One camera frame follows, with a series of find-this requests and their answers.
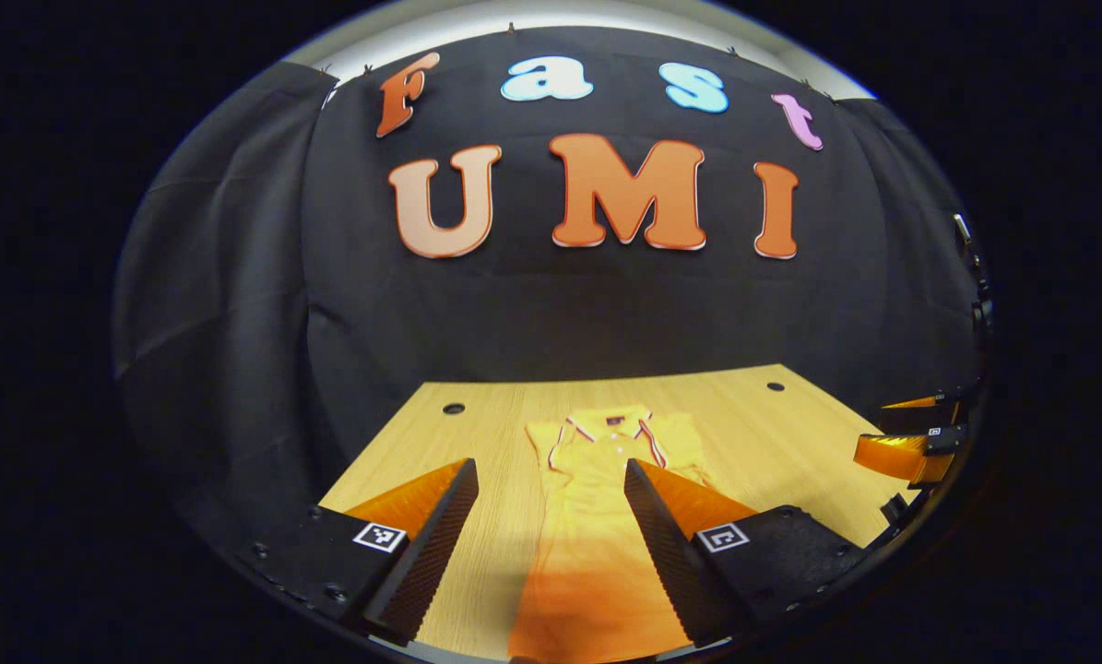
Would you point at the black backdrop cloth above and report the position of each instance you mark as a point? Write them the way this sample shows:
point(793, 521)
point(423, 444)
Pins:
point(219, 304)
point(587, 314)
point(910, 231)

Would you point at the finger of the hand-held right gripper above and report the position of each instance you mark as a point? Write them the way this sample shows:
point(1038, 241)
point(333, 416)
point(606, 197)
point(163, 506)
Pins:
point(910, 417)
point(892, 454)

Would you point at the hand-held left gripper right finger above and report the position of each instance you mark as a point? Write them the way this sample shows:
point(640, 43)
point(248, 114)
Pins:
point(670, 563)

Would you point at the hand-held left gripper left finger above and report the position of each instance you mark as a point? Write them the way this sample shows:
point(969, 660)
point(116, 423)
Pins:
point(431, 553)

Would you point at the orange T-shirt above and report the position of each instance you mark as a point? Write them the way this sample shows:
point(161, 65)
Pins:
point(587, 553)

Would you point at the dark metal stand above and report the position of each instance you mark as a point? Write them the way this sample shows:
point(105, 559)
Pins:
point(980, 314)

